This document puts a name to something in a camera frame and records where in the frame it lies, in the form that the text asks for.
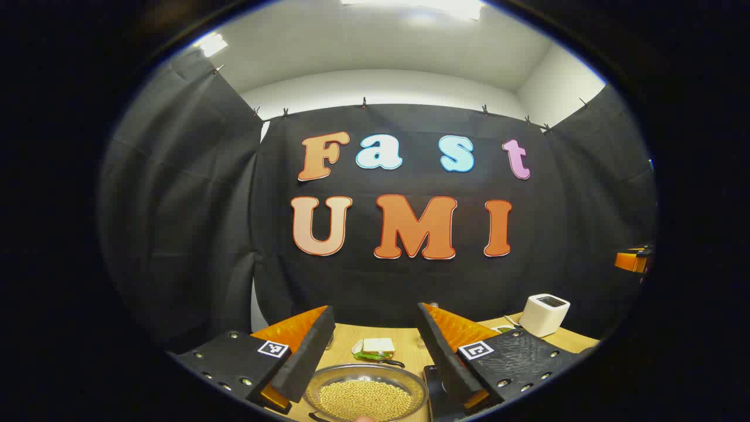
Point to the sandwich with lettuce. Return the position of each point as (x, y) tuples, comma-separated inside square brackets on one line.
[(379, 346)]

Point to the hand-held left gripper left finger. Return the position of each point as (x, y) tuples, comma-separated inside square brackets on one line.
[(307, 357)]

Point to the white toaster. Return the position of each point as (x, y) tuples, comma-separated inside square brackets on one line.
[(542, 316)]

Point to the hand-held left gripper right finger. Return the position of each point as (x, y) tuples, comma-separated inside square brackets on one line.
[(448, 363)]

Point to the stainless steel pot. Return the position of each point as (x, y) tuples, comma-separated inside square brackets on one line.
[(328, 381)]

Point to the ceiling light panel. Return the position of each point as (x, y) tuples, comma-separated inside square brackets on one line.
[(211, 44), (433, 6)]

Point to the black backdrop cloth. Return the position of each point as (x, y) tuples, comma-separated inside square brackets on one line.
[(363, 281)]

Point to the white spoon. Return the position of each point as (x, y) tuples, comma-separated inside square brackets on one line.
[(511, 321)]

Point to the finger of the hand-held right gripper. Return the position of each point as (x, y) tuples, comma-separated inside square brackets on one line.
[(631, 262)]

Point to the white divided plate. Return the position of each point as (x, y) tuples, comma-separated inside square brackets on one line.
[(503, 329)]

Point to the pile of yellow soybeans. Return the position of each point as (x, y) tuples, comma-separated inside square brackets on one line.
[(366, 401)]

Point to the black induction cooktop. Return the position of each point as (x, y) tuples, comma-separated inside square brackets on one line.
[(436, 388)]

